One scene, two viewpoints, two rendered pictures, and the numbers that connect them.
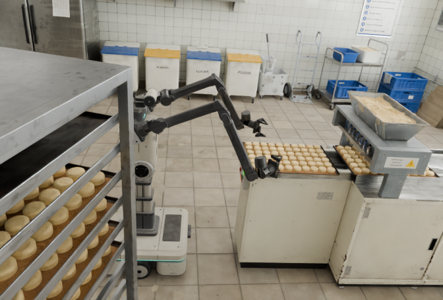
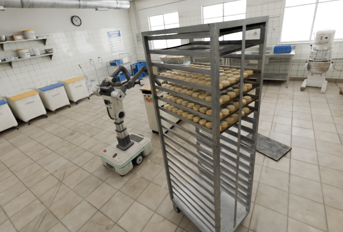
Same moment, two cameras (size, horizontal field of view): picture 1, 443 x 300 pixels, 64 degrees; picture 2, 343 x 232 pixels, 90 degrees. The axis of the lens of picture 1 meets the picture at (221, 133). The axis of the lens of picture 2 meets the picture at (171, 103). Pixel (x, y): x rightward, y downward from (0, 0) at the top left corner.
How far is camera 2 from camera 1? 1.58 m
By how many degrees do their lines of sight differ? 42
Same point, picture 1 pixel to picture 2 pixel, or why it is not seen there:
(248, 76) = (81, 87)
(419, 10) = (128, 38)
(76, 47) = not seen: outside the picture
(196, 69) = (51, 95)
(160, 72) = (30, 106)
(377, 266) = not seen: hidden behind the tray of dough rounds
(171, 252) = (146, 142)
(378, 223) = not seen: hidden behind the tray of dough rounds
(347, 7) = (103, 44)
